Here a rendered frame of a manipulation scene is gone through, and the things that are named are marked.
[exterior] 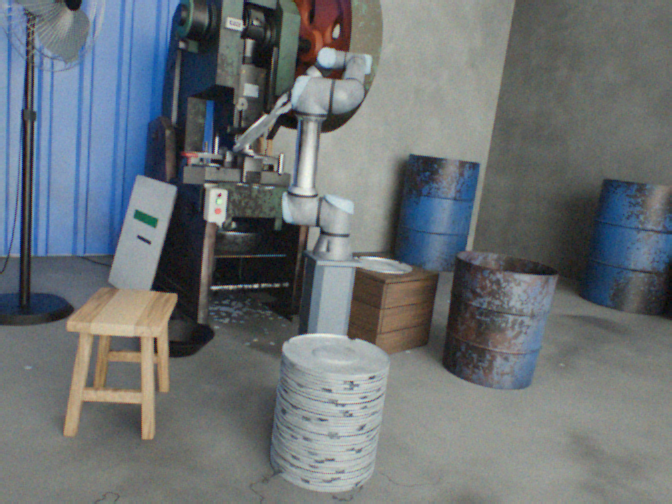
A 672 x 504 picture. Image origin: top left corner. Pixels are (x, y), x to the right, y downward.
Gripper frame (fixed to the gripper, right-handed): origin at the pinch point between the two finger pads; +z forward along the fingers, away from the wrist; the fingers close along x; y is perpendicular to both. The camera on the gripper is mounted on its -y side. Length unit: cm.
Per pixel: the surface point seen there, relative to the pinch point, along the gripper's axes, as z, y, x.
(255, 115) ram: 9.7, -13.0, -6.9
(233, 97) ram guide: 11.2, -5.6, -18.1
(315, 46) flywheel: -33, -35, -15
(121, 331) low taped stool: 63, 111, 30
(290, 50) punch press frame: -21.8, -20.3, -19.0
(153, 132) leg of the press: 56, -35, -38
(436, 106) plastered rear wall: -95, -264, 55
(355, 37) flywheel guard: -46.6, -7.8, -1.7
